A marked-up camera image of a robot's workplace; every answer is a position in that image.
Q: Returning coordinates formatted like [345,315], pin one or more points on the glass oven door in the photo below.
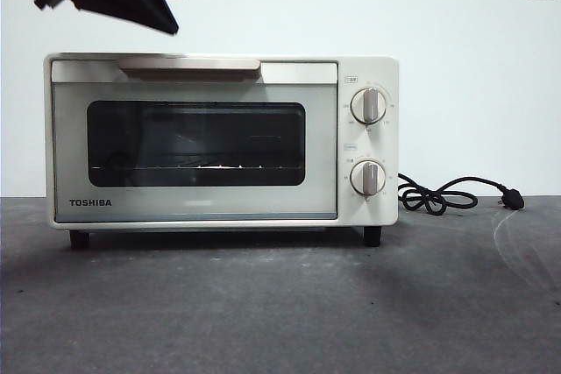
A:
[197,203]

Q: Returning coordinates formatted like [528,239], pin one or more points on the white Toshiba toaster oven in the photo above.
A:
[368,67]

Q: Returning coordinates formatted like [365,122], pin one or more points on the black oven foot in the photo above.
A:
[79,239]
[371,236]

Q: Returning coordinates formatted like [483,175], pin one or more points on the beige oven knob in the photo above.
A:
[369,106]
[368,178]

